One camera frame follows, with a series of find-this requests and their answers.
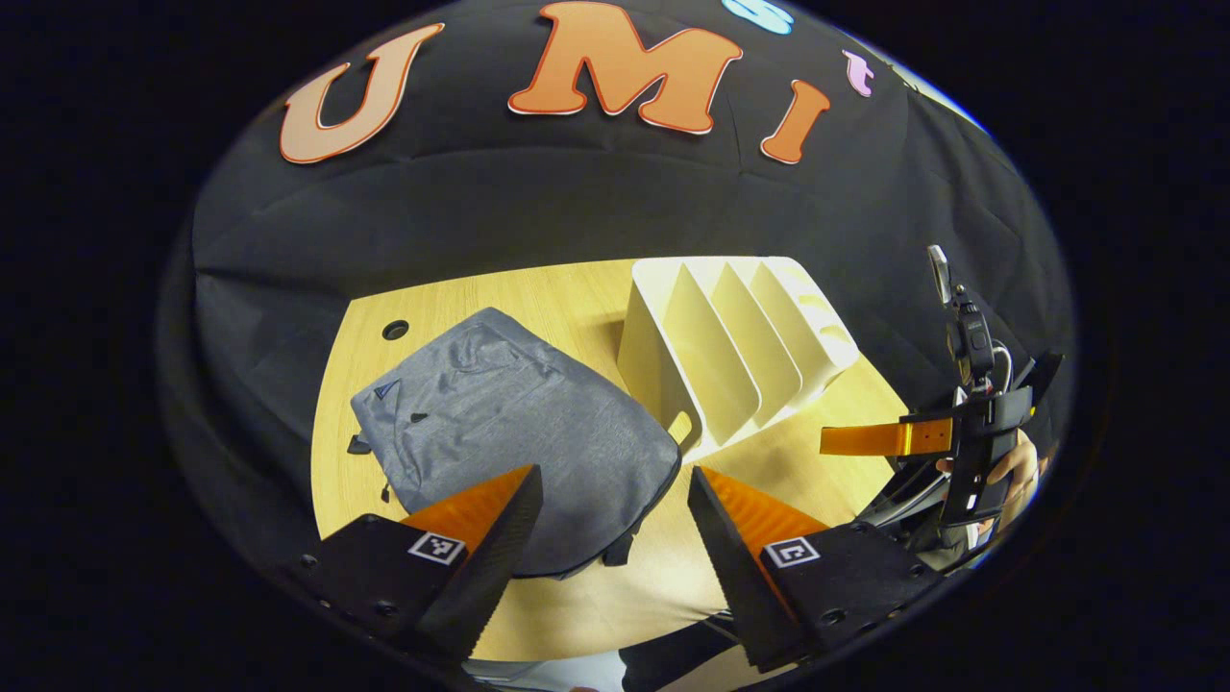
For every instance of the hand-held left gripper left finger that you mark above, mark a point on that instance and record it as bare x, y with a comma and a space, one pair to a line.
500, 567

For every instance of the grey schoolbag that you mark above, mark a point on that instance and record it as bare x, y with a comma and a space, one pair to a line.
519, 423

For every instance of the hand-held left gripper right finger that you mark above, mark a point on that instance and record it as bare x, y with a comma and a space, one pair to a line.
730, 567

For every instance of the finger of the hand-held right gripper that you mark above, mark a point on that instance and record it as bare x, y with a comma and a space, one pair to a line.
874, 439

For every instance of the white bookshelf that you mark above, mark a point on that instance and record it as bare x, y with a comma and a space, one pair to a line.
730, 356

